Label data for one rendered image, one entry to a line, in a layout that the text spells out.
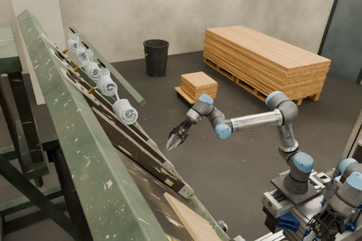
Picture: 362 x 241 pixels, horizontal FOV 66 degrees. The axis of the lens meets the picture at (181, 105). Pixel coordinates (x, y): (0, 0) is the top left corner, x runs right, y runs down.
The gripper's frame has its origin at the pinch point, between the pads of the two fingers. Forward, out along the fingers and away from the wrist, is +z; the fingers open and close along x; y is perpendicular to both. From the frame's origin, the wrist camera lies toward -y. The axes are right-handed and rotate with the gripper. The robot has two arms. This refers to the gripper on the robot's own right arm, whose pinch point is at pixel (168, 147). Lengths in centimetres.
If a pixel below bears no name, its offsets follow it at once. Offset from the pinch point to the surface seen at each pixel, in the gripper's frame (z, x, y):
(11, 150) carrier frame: 92, -94, -88
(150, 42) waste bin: -101, -123, -419
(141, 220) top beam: 3, -5, 99
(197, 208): 22, 41, -26
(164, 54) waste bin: -95, -83, -393
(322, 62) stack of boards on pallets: -235, 145, -299
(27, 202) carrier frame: 136, -63, -119
